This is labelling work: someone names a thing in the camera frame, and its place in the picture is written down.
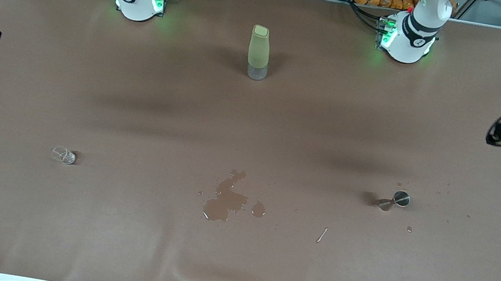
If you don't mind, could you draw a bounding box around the brown table mat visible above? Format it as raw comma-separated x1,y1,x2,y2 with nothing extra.
0,0,501,281

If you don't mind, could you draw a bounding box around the large brown liquid puddle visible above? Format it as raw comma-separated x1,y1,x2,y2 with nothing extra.
201,165,254,227

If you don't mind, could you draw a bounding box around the small brown liquid puddle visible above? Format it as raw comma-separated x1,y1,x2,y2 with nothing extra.
250,200,268,219

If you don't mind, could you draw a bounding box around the clear glass beaker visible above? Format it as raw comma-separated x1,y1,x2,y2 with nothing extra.
50,144,78,167

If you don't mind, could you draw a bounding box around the steel double jigger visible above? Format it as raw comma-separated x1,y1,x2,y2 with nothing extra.
378,187,412,216

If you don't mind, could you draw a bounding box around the green translucent bottle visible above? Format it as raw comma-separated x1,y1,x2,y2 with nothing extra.
244,24,275,82

